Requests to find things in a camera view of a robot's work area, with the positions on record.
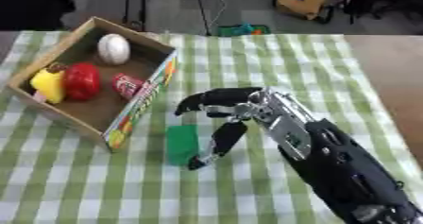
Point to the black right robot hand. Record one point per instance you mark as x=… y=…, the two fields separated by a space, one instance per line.
x=226 y=98

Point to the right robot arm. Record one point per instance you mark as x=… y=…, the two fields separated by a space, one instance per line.
x=336 y=158

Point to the tan cardboard box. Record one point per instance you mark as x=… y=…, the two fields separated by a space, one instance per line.
x=88 y=82

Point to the green rectangular block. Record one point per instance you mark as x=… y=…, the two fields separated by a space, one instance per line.
x=182 y=144

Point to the teal and orange toy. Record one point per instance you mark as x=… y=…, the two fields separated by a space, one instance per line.
x=242 y=30

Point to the red can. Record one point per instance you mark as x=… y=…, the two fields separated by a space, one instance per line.
x=126 y=84

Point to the black tripod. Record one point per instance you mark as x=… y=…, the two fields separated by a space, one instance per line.
x=165 y=4

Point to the red toy bell pepper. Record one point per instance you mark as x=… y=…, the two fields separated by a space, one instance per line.
x=81 y=81

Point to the yellow toy fruit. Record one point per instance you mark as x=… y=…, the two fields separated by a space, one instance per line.
x=48 y=84

